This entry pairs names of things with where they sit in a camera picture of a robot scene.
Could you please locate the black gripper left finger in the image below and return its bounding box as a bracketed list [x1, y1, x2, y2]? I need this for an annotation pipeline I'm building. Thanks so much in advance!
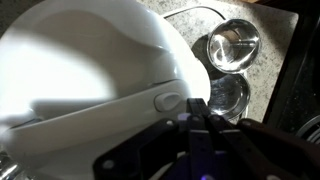
[93, 97, 214, 180]

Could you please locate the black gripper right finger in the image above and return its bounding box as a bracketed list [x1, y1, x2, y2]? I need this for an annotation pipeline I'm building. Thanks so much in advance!
[199, 97, 320, 180]

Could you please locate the white rice cooker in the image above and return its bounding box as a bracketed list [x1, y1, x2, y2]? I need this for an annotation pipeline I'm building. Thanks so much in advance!
[0, 0, 212, 180]

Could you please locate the black coil burner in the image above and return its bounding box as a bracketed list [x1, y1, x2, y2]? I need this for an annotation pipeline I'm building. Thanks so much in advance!
[295, 114, 320, 145]

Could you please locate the shallow steel bowl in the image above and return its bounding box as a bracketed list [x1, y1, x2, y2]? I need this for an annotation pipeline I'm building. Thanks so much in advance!
[208, 73, 252, 121]

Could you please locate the black electric stove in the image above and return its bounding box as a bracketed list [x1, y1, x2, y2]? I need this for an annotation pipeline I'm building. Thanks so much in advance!
[262, 0, 320, 148]

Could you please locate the deep steel bowl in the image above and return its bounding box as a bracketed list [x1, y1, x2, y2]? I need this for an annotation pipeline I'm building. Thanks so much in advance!
[206, 18, 262, 74]

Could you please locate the white power cable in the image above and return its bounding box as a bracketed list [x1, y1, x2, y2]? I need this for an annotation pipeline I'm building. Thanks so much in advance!
[162, 5, 228, 22]

